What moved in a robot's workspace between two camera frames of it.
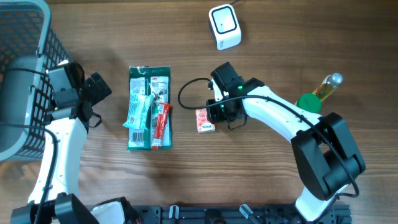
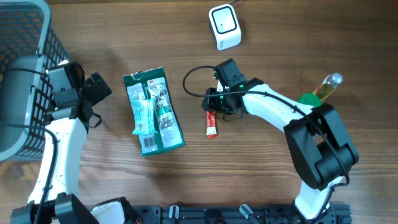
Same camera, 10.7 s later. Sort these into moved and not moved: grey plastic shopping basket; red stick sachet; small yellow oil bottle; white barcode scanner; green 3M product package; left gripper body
Moved: green 3M product package; red stick sachet
Not moved: left gripper body; white barcode scanner; small yellow oil bottle; grey plastic shopping basket
